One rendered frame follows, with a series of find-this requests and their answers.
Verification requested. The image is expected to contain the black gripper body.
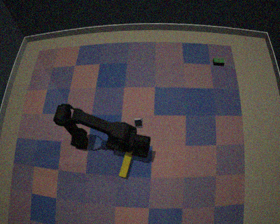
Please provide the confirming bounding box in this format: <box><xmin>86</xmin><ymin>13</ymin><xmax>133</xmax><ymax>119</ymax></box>
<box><xmin>106</xmin><ymin>137</ymin><xmax>150</xmax><ymax>158</ymax></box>

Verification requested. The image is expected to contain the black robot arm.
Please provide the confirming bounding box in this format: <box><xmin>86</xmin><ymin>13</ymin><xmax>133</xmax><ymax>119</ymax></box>
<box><xmin>53</xmin><ymin>104</ymin><xmax>151</xmax><ymax>151</ymax></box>

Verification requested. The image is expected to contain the yellow bar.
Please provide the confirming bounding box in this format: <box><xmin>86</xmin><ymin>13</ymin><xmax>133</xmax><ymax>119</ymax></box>
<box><xmin>119</xmin><ymin>151</ymin><xmax>132</xmax><ymax>178</ymax></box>

